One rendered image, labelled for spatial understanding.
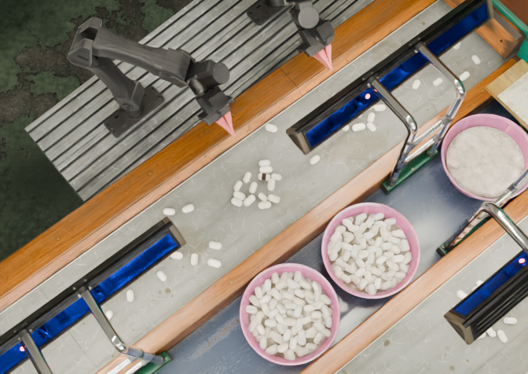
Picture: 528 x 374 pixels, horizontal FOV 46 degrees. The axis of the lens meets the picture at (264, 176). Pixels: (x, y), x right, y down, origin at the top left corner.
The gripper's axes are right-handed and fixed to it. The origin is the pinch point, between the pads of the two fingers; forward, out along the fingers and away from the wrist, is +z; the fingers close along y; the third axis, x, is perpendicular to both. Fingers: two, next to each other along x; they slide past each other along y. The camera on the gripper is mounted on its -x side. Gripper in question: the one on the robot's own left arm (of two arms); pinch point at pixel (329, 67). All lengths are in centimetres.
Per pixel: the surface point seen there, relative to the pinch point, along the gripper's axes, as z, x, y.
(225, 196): 14.5, 2.8, -45.6
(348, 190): 29.1, -12.7, -17.2
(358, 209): 34.4, -15.2, -18.1
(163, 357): 36, -12, -85
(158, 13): -27, 135, -10
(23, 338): -1, -34, -102
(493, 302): 41, -68, -19
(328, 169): 23.7, -4.9, -16.8
